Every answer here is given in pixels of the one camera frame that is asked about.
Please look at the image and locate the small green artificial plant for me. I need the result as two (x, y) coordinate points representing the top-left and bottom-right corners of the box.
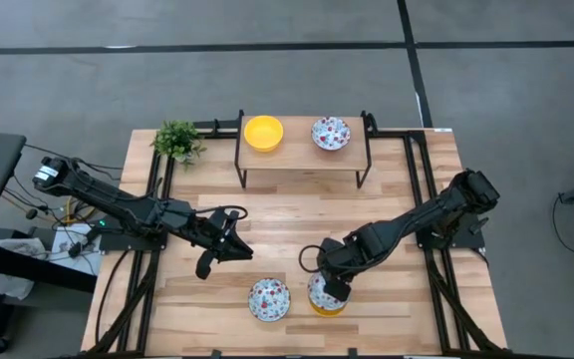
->
(149, 119), (208, 170)

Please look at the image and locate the yellow cable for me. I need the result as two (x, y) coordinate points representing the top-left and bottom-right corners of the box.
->
(62, 196), (94, 225)

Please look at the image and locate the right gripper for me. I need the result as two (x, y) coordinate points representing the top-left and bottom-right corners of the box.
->
(315, 237), (368, 302)

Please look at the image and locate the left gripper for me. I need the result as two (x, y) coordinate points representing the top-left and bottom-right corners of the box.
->
(186, 208), (254, 280)

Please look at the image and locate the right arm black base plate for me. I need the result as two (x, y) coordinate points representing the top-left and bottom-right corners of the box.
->
(415, 211), (486, 250)

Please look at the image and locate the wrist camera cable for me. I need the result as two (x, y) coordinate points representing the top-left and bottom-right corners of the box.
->
(186, 203), (249, 235)
(299, 242), (328, 274)

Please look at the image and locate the thick black power cable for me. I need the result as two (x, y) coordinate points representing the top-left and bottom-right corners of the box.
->
(95, 248), (134, 346)

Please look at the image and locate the floral bowl with red outside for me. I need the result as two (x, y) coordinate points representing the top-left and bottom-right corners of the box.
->
(247, 277), (292, 323)
(307, 271), (351, 313)
(310, 116), (352, 152)

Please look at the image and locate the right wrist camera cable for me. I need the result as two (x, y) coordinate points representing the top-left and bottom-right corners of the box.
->
(299, 242), (328, 274)

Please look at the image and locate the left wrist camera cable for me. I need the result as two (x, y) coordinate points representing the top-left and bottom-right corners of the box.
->
(186, 203), (249, 235)

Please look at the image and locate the white paper sheet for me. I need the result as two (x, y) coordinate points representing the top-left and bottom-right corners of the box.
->
(50, 222), (103, 277)

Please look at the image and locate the black aluminium table frame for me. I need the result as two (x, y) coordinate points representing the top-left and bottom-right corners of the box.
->
(80, 110), (512, 359)

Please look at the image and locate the yellow plastic bowl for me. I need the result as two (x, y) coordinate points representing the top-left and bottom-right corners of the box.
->
(243, 115), (285, 154)
(309, 303), (346, 318)

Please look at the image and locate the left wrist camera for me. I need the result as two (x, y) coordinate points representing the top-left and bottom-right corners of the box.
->
(224, 209), (241, 235)

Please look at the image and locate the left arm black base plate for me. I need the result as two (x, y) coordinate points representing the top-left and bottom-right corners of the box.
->
(98, 216), (168, 252)

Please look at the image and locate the wooden shelf with black legs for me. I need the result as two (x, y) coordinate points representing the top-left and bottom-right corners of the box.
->
(234, 110), (374, 190)

